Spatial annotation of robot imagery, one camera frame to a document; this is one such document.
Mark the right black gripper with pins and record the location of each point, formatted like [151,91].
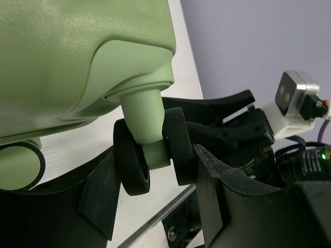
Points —
[249,141]

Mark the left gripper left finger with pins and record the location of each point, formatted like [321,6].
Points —
[76,209]

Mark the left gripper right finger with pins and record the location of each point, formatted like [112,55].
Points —
[238,211]

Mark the green hard-shell suitcase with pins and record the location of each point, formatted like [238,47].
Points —
[64,64]

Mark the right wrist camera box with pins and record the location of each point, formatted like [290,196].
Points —
[296,105]

